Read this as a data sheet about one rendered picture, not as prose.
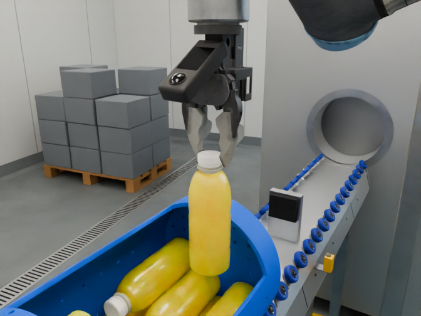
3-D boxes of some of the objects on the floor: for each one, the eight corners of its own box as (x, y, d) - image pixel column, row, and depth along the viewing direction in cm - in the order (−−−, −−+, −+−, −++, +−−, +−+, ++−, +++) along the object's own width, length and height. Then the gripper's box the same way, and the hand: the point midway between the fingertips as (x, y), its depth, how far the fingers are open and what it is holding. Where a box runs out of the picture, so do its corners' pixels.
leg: (337, 334, 201) (352, 231, 181) (335, 342, 196) (349, 236, 176) (327, 330, 203) (339, 228, 184) (324, 337, 199) (337, 233, 179)
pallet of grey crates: (171, 168, 448) (168, 67, 411) (134, 193, 378) (125, 74, 341) (91, 156, 493) (82, 64, 455) (44, 176, 423) (29, 69, 385)
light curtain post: (373, 452, 144) (470, -37, 90) (371, 467, 139) (472, -41, 85) (357, 444, 147) (441, -35, 93) (354, 458, 142) (441, -38, 89)
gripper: (267, 25, 56) (261, 159, 63) (203, 26, 62) (203, 149, 68) (242, 24, 49) (238, 175, 56) (171, 25, 55) (176, 162, 61)
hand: (210, 158), depth 59 cm, fingers closed on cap, 4 cm apart
